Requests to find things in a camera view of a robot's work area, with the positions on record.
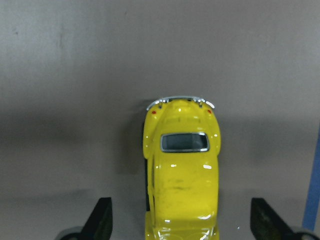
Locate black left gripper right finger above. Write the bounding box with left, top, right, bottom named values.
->
left=250, top=197, right=296, bottom=240

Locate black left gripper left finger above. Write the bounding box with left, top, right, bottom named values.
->
left=79, top=197, right=112, bottom=240

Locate yellow toy beetle car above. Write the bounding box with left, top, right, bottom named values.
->
left=142, top=96, right=221, bottom=240

